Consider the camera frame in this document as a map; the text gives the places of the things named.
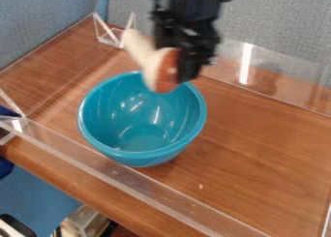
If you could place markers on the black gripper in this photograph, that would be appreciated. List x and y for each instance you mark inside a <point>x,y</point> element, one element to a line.
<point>183,25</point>

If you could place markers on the brown white toy mushroom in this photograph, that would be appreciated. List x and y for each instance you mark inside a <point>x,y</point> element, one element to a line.
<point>157,61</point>

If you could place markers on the blue plastic bowl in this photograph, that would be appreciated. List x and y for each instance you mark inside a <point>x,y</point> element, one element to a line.
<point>137,127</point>

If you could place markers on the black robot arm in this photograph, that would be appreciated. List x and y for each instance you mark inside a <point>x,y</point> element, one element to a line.
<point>183,26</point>

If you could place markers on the clear acrylic back barrier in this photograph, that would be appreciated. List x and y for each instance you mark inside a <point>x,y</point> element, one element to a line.
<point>286,78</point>

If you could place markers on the clear acrylic barrier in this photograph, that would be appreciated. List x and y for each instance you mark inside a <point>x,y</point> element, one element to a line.
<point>71,162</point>
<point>286,78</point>

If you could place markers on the clear acrylic front barrier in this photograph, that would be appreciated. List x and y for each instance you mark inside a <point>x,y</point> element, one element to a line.
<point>71,162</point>

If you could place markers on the blue cloth object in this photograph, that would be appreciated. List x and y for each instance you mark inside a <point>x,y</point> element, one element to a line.
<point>5,165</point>

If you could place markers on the grey box under table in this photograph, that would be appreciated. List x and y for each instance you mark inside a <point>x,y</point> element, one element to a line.
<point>84,223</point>

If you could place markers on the black white object below table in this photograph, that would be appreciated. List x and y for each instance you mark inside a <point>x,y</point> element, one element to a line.
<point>12,228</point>

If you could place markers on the clear acrylic corner bracket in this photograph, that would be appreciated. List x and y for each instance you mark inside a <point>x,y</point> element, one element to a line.
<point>111,35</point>

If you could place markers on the clear acrylic left bracket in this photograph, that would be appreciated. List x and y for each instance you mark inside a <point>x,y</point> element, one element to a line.
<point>13,125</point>

